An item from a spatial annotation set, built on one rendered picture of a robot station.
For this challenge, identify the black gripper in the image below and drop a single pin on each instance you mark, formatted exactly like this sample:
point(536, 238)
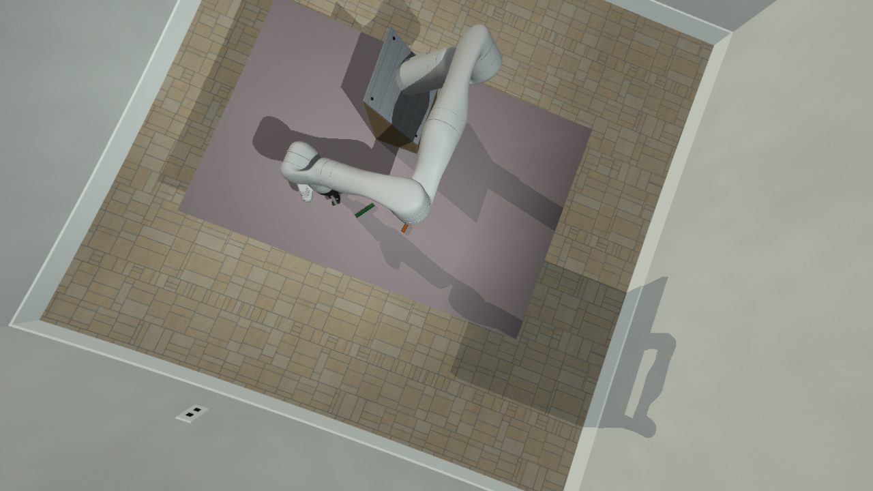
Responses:
point(334, 195)

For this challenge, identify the green rod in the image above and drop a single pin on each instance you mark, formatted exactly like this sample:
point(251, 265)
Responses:
point(365, 210)

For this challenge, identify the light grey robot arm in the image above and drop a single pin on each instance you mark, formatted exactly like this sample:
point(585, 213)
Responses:
point(410, 199)

